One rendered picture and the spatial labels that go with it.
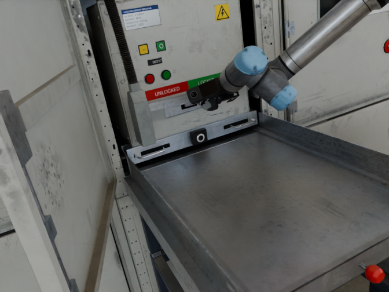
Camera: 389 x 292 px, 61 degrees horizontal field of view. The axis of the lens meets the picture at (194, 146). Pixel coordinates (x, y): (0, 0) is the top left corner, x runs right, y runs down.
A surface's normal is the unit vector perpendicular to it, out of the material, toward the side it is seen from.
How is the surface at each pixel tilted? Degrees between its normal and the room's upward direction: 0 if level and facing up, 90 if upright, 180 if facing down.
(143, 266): 90
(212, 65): 90
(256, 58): 60
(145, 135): 90
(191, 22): 90
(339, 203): 0
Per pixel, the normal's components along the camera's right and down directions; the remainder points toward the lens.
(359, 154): -0.89, 0.29
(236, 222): -0.15, -0.91
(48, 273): 0.14, 0.36
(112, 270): 0.43, 0.29
